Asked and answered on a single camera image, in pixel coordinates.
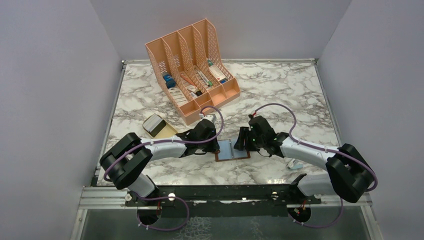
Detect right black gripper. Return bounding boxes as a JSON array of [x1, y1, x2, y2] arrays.
[[234, 126, 265, 152]]

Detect brown leather card holder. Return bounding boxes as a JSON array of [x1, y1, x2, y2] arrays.
[[215, 137, 251, 162]]

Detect stack of credit cards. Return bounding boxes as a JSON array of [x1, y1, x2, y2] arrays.
[[142, 113, 167, 137]]

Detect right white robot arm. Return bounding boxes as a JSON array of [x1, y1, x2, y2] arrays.
[[233, 116, 375, 204]]

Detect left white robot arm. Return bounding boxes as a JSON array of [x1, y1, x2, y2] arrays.
[[99, 115, 219, 206]]

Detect tan oval tray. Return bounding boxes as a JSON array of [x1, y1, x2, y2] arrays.
[[147, 122, 178, 139]]

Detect white labelled box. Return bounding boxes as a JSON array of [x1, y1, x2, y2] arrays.
[[168, 87, 188, 107]]

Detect small white blue object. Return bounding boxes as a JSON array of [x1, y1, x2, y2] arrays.
[[286, 159, 303, 170]]

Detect red white box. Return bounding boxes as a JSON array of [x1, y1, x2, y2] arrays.
[[209, 64, 228, 84]]

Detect pink plastic file organizer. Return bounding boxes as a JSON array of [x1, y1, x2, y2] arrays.
[[145, 19, 241, 125]]

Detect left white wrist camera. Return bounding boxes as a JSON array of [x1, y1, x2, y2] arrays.
[[199, 113, 217, 123]]

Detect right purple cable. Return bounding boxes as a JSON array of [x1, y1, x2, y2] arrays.
[[251, 102, 379, 229]]

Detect purple cable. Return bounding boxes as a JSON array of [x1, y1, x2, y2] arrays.
[[102, 105, 225, 232], [251, 102, 379, 229]]

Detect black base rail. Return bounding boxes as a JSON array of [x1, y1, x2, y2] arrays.
[[125, 184, 321, 218]]

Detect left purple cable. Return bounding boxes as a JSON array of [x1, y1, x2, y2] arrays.
[[102, 105, 225, 232]]

